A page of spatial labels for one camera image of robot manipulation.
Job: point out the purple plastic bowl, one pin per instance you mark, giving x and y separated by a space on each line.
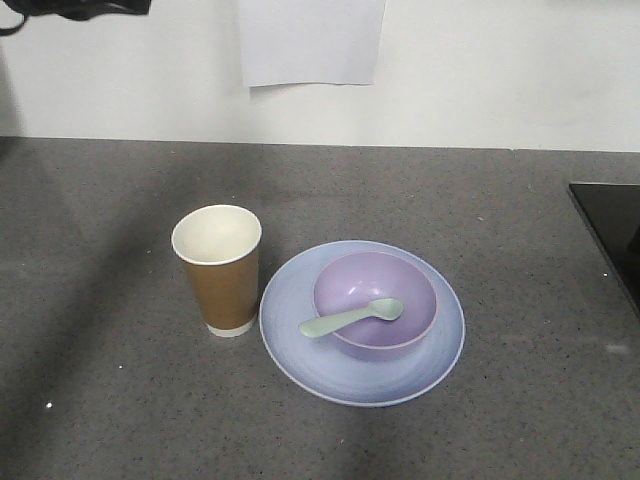
353 280

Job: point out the pale green plastic spoon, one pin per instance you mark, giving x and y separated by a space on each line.
387 309

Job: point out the brown paper cup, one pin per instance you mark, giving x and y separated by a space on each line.
218 246

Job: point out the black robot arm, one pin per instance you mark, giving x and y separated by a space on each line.
76 10

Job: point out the light blue plastic plate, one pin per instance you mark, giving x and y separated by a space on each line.
326 369

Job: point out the white paper sign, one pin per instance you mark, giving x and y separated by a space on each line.
309 42

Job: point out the black gas stove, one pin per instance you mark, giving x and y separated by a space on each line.
611 213

